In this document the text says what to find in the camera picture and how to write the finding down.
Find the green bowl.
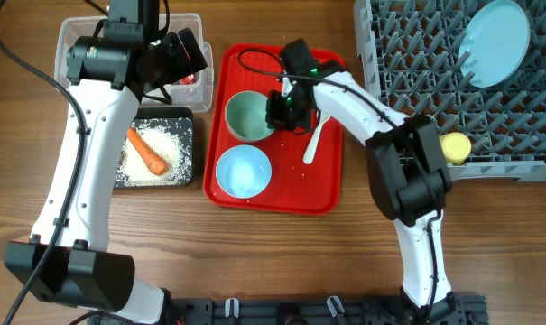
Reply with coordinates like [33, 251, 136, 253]
[225, 90, 274, 143]

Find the black plastic tray bin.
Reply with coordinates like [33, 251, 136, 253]
[113, 106, 195, 189]

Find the white plastic spoon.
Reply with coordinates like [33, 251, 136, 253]
[302, 111, 330, 164]

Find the clear plastic bin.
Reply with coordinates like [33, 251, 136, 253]
[53, 13, 214, 113]

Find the yellow plastic cup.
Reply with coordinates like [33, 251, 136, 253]
[440, 132, 472, 165]

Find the white rice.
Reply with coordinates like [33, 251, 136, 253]
[115, 117, 193, 187]

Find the red snack wrapper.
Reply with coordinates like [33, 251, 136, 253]
[178, 53, 197, 85]

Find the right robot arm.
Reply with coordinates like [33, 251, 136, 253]
[266, 39, 452, 323]

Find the orange carrot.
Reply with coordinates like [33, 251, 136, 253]
[126, 128, 170, 176]

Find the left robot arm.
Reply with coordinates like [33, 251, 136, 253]
[5, 1, 207, 324]

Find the light blue plate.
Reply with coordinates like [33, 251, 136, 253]
[458, 0, 530, 88]

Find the red serving tray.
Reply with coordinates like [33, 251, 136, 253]
[203, 43, 343, 215]

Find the light blue bowl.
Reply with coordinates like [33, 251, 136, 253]
[215, 144, 273, 199]

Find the grey dishwasher rack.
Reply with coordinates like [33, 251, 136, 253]
[353, 0, 546, 181]

